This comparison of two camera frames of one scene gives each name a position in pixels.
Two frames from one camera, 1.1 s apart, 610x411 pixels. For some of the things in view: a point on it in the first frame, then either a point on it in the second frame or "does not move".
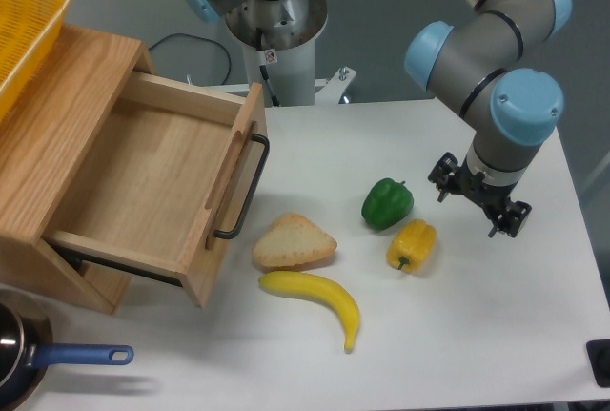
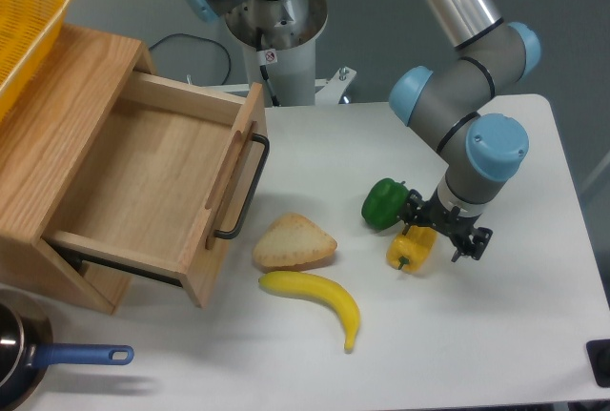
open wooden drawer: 164,180 does not move
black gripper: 493,197 → 454,221
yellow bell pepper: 412,245 does not move
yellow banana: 321,289 does not move
